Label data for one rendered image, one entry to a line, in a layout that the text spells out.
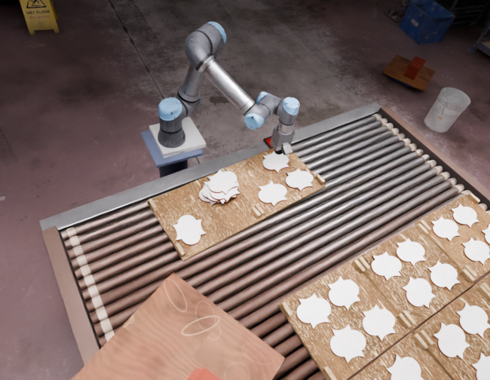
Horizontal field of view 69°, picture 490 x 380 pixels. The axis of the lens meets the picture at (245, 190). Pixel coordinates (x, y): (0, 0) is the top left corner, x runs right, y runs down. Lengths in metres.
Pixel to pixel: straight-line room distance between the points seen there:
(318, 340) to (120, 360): 0.71
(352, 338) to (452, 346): 0.40
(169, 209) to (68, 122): 2.11
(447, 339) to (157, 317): 1.12
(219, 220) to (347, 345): 0.73
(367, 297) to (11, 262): 2.22
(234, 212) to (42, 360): 1.43
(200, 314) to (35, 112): 2.86
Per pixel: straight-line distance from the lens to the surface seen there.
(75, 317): 1.50
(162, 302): 1.36
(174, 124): 1.90
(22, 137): 3.60
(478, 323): 1.83
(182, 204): 1.69
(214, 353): 1.31
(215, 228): 1.62
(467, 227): 2.11
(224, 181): 1.70
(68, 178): 3.15
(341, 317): 1.56
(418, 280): 1.77
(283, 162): 1.91
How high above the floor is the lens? 2.31
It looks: 51 degrees down
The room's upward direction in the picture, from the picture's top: 11 degrees clockwise
